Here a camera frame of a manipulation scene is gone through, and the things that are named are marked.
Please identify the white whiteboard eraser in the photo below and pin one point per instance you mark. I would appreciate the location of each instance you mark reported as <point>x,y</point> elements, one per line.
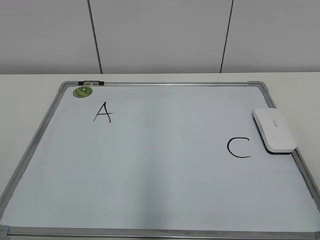
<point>274,130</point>

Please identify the white framed whiteboard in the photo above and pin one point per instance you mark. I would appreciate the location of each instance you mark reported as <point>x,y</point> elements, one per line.
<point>163,161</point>

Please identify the round green magnet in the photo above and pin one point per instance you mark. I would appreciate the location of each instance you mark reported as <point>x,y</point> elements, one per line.
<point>82,92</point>

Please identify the black marker clip holder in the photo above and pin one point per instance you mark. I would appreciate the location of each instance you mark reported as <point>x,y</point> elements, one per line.
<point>91,83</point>

